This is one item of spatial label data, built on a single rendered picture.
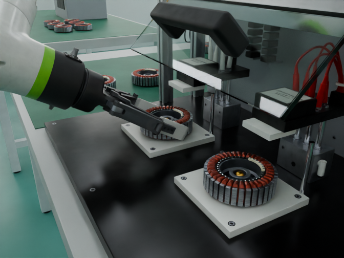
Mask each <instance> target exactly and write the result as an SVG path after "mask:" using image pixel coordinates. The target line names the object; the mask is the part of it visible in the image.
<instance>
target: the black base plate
mask: <svg viewBox="0 0 344 258"><path fill-rule="evenodd" d="M211 94H212V93H211V92H204V96H198V97H194V96H193V95H188V96H183V97H177V98H173V102H169V101H168V102H167V103H162V102H161V101H156V102H151V103H153V104H155V105H158V106H162V107H163V106H167V105H169V107H170V106H176V107H180V108H183V109H186V110H188V111H190V113H192V115H193V120H192V121H193V122H194V123H196V124H197V125H199V126H200V127H202V128H203V129H205V130H207V131H208V132H209V125H210V122H208V121H207V120H205V119H203V110H204V97H209V96H211ZM251 118H253V117H252V112H250V111H248V110H246V109H244V108H242V107H241V109H240V120H239V125H238V126H234V127H230V128H226V129H223V130H221V129H220V128H218V127H216V126H215V125H213V135H214V136H215V141H213V142H209V143H205V144H201V145H197V146H194V147H190V148H186V149H182V150H179V151H176V152H172V153H168V154H165V155H161V156H157V157H153V158H150V157H149V156H148V155H147V154H146V153H145V152H144V151H143V150H142V149H141V148H140V147H139V146H138V145H137V144H136V143H135V142H134V141H133V140H132V139H131V138H130V137H129V136H128V135H127V134H126V133H125V132H124V131H123V130H122V129H121V125H122V124H126V123H130V122H128V121H126V120H124V119H121V118H119V117H116V116H112V115H110V114H109V112H107V111H104V112H98V113H93V114H87V115H82V116H77V117H71V118H66V119H60V120H55V121H50V122H45V123H44V124H45V130H46V132H47V135H48V137H49V139H50V141H51V143H52V145H53V147H54V149H55V151H56V153H57V155H58V157H59V159H60V161H61V163H62V165H63V167H64V169H65V171H66V173H67V175H68V177H69V179H70V181H71V183H72V185H73V187H74V189H75V191H76V193H77V195H78V197H79V199H80V201H81V203H82V205H83V207H84V209H85V211H86V213H87V215H88V217H89V219H90V221H91V223H92V225H93V227H94V229H95V231H96V233H97V235H98V237H99V239H100V242H101V244H102V246H103V248H104V250H105V252H106V254H107V256H108V258H344V157H341V156H339V155H337V154H335V153H334V156H333V160H332V165H331V169H330V173H329V176H327V177H325V178H322V179H320V180H317V181H315V182H312V183H307V185H306V190H305V196H307V197H308V198H309V203H308V205H306V206H303V207H301V208H299V209H297V210H294V211H292V212H290V213H287V214H285V215H283V216H281V217H278V218H276V219H274V220H272V221H269V222H267V223H265V224H262V225H260V226H258V227H256V228H253V229H250V230H248V231H246V232H244V233H241V234H239V235H237V236H234V237H232V238H230V239H229V238H228V237H227V236H226V235H225V234H224V233H223V231H222V230H221V229H220V228H219V227H218V226H217V225H216V224H215V223H214V222H213V221H212V220H211V219H210V218H209V217H208V216H207V215H206V214H205V213H204V212H203V211H202V210H201V209H200V208H199V207H198V206H197V205H196V204H195V203H194V202H193V201H192V200H191V199H190V198H189V197H188V196H187V195H186V194H185V193H184V192H183V191H182V190H181V189H180V188H179V187H178V186H177V185H176V184H175V183H174V177H176V176H179V175H182V174H185V173H189V172H191V171H194V170H198V169H202V168H204V164H205V162H206V161H207V160H208V159H209V158H210V157H212V156H214V155H216V154H219V153H223V152H232V151H235V152H238V151H240V152H241V154H242V152H246V153H247V154H248V153H251V154H255V155H257V156H260V157H262V158H264V159H266V160H268V161H269V162H271V163H272V164H273V165H274V166H275V168H276V169H277V172H278V178H279V179H281V180H283V181H284V182H286V183H287V184H289V185H290V186H292V187H293V188H295V189H296V190H298V191H299V190H300V185H301V182H302V179H301V178H299V177H298V176H296V175H294V174H293V173H291V172H289V171H288V170H286V169H284V168H283V167H281V166H280V165H278V164H277V156H278V149H279V145H280V139H281V138H278V139H275V140H271V141H268V140H266V139H265V138H263V137H261V136H259V135H257V134H256V133H254V132H252V131H250V130H248V129H247V128H245V127H243V126H242V124H243V120H247V119H251Z"/></svg>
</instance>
